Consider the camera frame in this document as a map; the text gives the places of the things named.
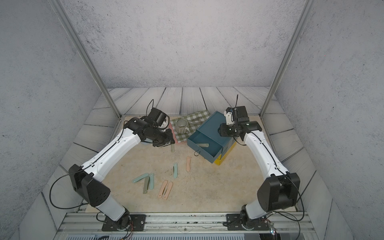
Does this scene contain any aluminium frame post right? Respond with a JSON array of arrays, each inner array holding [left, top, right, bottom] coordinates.
[[259, 0, 316, 119]]

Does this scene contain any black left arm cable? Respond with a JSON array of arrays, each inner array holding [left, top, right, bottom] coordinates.
[[49, 98, 172, 224]]

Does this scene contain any teal drawer cabinet box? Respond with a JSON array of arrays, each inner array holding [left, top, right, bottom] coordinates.
[[196, 112, 235, 149]]

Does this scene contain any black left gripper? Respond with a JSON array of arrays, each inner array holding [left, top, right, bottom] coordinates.
[[151, 127, 178, 147]]

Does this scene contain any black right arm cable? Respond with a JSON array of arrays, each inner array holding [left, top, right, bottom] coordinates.
[[230, 94, 306, 240]]

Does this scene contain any aluminium frame post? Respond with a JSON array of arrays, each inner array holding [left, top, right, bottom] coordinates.
[[49, 0, 122, 119], [259, 0, 316, 119]]

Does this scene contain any aluminium frame post left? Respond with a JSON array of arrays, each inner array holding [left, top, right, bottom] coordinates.
[[49, 0, 122, 119]]

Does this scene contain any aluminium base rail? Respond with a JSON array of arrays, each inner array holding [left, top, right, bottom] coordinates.
[[54, 212, 318, 240]]

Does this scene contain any green checkered cloth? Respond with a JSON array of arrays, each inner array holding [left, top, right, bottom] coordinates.
[[170, 110, 210, 143]]

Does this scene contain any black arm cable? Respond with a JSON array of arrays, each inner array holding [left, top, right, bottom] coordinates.
[[230, 94, 306, 240], [49, 98, 172, 224]]

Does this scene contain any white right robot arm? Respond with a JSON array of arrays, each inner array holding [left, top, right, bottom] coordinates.
[[218, 121, 300, 229]]

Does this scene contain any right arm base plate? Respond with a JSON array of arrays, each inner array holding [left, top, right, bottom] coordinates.
[[223, 213, 270, 231]]

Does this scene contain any teal pull-out drawer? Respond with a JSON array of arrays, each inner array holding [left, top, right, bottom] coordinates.
[[187, 131, 223, 163]]

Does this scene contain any green striped ceramic cup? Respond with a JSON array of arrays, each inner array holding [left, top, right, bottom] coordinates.
[[175, 119, 190, 134]]

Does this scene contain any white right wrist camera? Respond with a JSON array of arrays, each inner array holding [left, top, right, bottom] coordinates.
[[224, 108, 236, 126]]

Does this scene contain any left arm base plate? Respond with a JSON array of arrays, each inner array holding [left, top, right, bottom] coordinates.
[[101, 214, 147, 233]]

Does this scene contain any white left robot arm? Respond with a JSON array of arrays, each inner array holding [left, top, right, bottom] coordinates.
[[69, 116, 175, 223]]

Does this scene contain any mint green folding knife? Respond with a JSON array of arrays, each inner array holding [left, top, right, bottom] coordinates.
[[149, 173, 155, 190], [173, 163, 178, 179], [133, 173, 149, 183]]

